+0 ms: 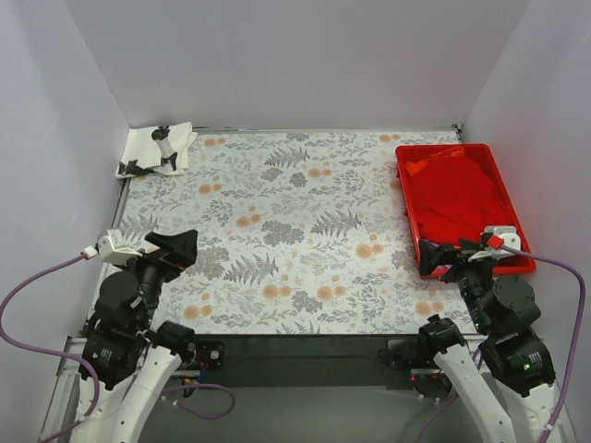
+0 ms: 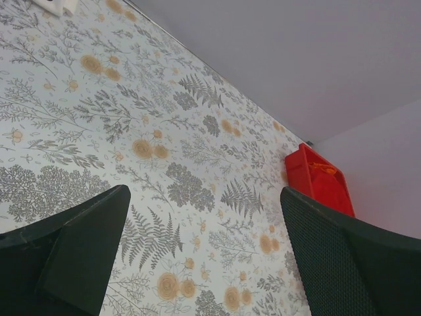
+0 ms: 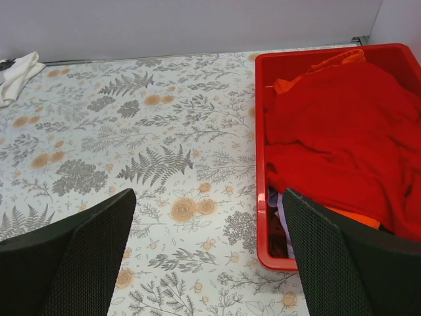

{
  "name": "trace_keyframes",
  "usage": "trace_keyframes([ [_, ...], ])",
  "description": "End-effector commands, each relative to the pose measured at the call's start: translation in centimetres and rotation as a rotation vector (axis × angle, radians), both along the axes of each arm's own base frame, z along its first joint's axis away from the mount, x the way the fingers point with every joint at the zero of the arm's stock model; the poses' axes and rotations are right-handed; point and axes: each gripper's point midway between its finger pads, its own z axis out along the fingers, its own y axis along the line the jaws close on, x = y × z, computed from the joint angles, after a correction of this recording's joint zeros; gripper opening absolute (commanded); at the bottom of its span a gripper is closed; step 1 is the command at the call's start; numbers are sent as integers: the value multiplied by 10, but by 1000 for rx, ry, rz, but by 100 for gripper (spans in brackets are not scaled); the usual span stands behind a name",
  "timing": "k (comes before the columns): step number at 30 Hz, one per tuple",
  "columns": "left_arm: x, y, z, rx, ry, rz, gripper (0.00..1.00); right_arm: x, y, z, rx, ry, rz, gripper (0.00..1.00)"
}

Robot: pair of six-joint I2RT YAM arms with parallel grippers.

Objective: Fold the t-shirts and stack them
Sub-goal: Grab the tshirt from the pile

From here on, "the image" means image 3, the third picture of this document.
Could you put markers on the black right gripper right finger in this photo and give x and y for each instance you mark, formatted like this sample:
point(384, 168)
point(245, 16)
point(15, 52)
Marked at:
point(347, 268)

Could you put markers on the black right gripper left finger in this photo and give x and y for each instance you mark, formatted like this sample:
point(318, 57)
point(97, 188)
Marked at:
point(69, 267)

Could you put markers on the red t shirt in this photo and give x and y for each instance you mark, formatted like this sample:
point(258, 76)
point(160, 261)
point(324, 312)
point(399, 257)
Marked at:
point(348, 137)

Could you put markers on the dark maroon t shirt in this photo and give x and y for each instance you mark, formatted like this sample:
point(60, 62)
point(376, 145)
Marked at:
point(276, 237)

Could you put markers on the lavender t shirt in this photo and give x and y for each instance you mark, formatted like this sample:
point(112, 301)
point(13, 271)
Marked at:
point(275, 200)

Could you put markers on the floral table cloth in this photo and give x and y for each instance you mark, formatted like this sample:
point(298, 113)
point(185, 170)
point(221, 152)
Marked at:
point(180, 132)

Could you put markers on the white black printed t shirt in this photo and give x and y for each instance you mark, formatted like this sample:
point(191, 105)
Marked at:
point(15, 74)

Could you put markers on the orange t shirt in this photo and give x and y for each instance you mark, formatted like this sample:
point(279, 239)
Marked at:
point(351, 56)

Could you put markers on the red plastic bin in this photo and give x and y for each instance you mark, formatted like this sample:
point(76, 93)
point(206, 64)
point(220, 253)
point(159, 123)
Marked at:
point(394, 58)

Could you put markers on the aluminium frame rail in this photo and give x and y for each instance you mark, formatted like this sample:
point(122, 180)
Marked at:
point(360, 40)

